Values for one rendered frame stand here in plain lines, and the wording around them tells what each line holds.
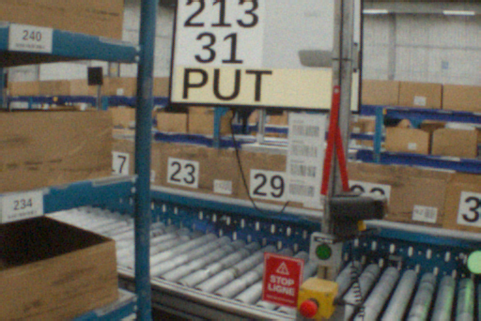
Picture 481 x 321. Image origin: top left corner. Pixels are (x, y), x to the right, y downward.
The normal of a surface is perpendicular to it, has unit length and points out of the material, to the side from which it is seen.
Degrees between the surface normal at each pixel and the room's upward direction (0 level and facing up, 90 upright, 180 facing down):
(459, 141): 89
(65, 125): 90
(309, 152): 90
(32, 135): 91
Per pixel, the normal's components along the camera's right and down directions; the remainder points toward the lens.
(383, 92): -0.48, 0.07
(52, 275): 0.85, 0.11
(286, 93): -0.16, 0.04
